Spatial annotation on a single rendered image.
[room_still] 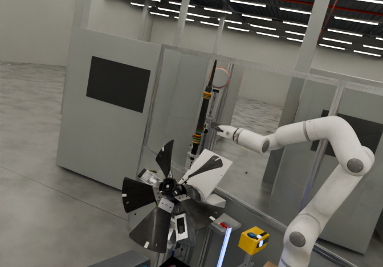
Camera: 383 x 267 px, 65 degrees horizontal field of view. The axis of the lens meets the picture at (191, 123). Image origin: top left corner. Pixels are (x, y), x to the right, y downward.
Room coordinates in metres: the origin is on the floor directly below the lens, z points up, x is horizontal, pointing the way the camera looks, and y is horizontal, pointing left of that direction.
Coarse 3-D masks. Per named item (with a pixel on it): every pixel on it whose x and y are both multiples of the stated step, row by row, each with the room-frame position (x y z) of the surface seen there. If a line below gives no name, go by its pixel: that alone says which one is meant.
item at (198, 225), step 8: (184, 200) 1.59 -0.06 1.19; (192, 200) 1.62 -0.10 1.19; (184, 208) 1.53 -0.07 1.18; (192, 208) 1.54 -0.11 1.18; (200, 208) 1.54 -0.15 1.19; (208, 208) 1.55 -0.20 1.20; (216, 208) 1.56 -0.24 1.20; (224, 208) 1.56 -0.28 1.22; (192, 216) 1.48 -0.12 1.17; (200, 216) 1.48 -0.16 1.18; (208, 216) 1.49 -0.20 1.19; (216, 216) 1.49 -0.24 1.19; (200, 224) 1.43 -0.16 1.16; (208, 224) 1.43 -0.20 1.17
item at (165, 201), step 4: (160, 200) 1.64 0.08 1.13; (164, 200) 1.65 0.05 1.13; (168, 200) 1.66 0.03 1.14; (160, 204) 1.63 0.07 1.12; (164, 204) 1.64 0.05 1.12; (168, 204) 1.65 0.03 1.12; (172, 204) 1.66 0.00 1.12; (164, 208) 1.63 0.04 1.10; (168, 208) 1.64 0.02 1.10; (172, 208) 1.65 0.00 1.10
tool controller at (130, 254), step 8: (120, 256) 0.96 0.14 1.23; (128, 256) 0.97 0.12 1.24; (136, 256) 0.97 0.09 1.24; (144, 256) 0.97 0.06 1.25; (96, 264) 0.90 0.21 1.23; (104, 264) 0.90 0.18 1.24; (112, 264) 0.90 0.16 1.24; (120, 264) 0.91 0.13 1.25; (128, 264) 0.91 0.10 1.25; (136, 264) 0.91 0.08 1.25; (144, 264) 0.93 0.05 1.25
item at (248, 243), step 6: (252, 228) 1.68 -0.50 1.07; (258, 228) 1.69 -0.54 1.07; (246, 234) 1.60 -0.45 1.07; (258, 234) 1.63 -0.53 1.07; (240, 240) 1.60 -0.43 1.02; (246, 240) 1.57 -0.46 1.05; (252, 240) 1.55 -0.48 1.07; (258, 240) 1.56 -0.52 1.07; (240, 246) 1.59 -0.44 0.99; (246, 246) 1.57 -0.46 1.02; (252, 246) 1.54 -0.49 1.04; (264, 246) 1.64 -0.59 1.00; (252, 252) 1.54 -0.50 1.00
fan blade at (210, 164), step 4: (212, 156) 1.88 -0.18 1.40; (216, 156) 1.84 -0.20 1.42; (208, 160) 1.87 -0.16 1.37; (212, 160) 1.81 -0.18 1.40; (220, 160) 1.74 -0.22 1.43; (204, 164) 1.84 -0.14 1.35; (208, 164) 1.76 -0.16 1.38; (212, 164) 1.73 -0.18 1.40; (216, 164) 1.71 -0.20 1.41; (220, 164) 1.69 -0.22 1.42; (200, 168) 1.79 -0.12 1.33; (204, 168) 1.72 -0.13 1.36; (208, 168) 1.70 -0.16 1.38; (212, 168) 1.68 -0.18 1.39; (216, 168) 1.67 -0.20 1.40; (196, 172) 1.71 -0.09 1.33; (200, 172) 1.68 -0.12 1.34; (188, 176) 1.71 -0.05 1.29
